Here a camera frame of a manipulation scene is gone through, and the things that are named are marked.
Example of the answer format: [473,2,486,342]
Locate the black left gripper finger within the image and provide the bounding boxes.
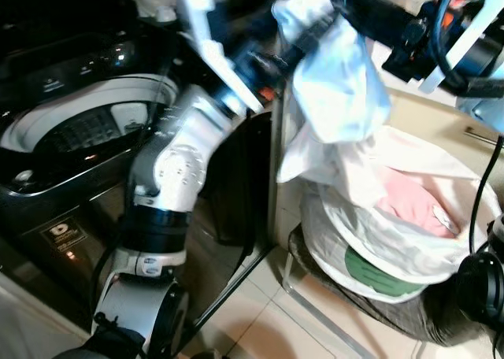
[280,16,337,68]

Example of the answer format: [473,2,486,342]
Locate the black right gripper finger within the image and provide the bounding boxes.
[329,0,420,50]
[334,0,431,34]

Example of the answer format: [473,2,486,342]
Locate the white garment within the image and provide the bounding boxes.
[272,0,393,145]

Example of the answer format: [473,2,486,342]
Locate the black top-load washing machine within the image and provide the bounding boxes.
[0,0,278,335]

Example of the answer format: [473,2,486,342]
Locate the beige cabinet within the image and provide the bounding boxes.
[384,86,504,198]

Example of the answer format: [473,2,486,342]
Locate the white item on washer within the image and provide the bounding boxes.
[130,0,187,25]

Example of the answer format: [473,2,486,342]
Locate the cream garment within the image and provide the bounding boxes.
[277,125,473,194]

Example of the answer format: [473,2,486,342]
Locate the pink garment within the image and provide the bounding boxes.
[374,170,462,239]

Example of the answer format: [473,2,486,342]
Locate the grey woven laundry basket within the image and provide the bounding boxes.
[286,227,504,350]

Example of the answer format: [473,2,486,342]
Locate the black looped wrist cable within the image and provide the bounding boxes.
[429,0,504,98]

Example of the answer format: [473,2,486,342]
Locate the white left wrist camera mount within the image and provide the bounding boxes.
[175,0,265,116]

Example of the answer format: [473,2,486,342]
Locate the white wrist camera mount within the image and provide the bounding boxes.
[417,0,504,92]
[175,0,265,116]

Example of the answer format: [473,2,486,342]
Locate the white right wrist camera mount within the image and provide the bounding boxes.
[417,0,504,92]

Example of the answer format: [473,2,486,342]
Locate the metal cabinet handle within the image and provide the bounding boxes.
[463,126,504,149]

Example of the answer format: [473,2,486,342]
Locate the black hanging robot cable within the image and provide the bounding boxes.
[469,135,504,255]

